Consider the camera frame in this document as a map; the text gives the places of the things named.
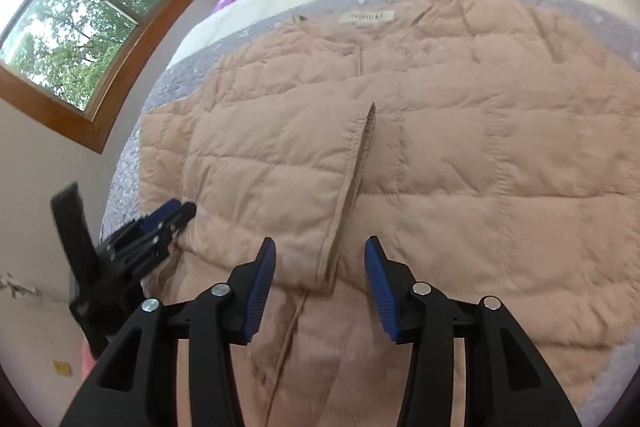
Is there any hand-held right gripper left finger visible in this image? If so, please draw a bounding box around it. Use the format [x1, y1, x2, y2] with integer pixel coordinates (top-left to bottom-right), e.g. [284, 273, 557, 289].
[59, 237, 277, 427]

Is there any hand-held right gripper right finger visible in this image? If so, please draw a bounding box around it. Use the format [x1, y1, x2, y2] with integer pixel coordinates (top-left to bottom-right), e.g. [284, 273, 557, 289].
[364, 235, 583, 427]

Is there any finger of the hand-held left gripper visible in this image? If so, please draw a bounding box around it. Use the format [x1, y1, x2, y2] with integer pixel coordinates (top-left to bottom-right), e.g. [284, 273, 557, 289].
[120, 202, 198, 280]
[102, 199, 182, 258]

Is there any tan quilted jacket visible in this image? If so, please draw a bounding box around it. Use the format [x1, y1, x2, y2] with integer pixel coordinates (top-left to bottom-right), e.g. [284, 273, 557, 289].
[137, 0, 640, 427]

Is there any grey quilted leaf-print bedspread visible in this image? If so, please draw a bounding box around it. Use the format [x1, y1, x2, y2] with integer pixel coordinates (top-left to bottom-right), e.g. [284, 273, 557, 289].
[100, 0, 640, 427]

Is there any large wooden-framed window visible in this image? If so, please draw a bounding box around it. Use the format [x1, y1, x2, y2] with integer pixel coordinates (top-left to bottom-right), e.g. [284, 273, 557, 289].
[0, 0, 218, 154]

